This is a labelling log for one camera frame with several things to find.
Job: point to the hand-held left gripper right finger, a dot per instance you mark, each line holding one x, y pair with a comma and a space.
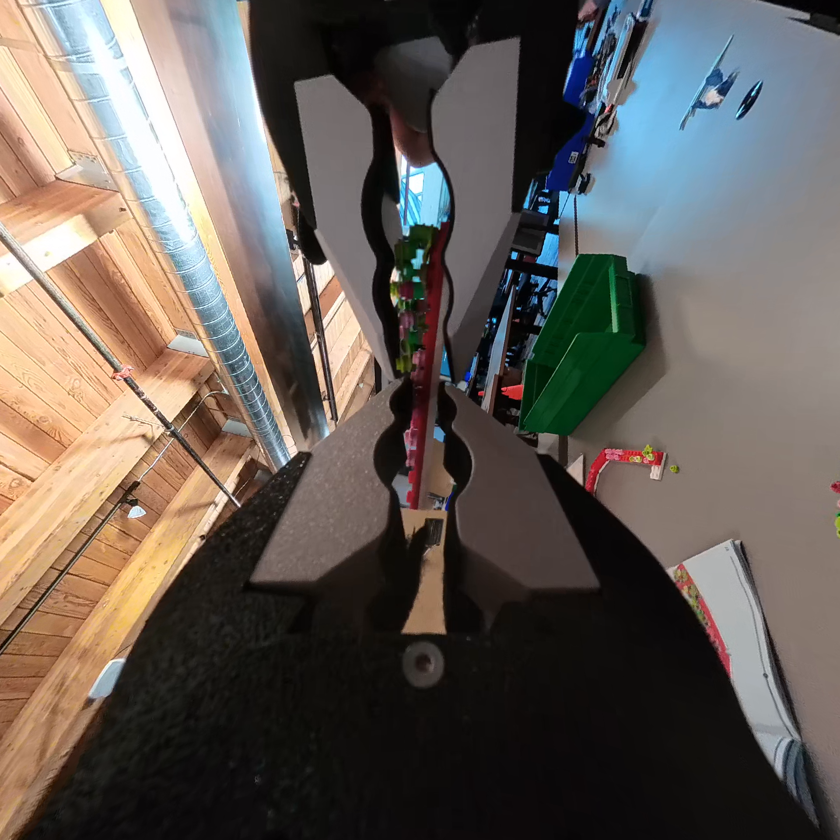
518, 525

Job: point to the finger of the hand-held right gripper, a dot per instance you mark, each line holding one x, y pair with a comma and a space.
334, 170
482, 164

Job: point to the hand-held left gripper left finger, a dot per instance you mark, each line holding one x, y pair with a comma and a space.
328, 518

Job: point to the red lego plate with flowers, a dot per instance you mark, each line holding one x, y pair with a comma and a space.
433, 341

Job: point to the red lego arch piece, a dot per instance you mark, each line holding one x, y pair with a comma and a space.
623, 459

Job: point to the lego instruction booklet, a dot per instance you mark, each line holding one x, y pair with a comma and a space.
741, 630

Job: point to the lego flower cluster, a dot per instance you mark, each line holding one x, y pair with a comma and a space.
836, 505

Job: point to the person's right hand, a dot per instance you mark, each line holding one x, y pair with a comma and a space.
411, 141

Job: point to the blue plastic crate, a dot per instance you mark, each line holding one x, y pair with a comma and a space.
569, 157

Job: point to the orange cone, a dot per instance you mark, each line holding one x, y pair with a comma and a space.
513, 392

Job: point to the green plastic bin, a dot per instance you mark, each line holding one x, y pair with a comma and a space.
584, 354

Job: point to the white track light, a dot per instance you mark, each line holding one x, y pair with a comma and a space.
136, 509

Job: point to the white and blue flat item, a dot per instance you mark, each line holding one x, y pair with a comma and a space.
712, 85

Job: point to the black ceiling rod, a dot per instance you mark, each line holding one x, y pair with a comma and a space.
118, 371

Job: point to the smooth metal duct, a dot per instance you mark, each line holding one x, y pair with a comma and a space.
249, 249

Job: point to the ribbed metal air duct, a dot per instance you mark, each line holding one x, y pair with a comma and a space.
164, 216

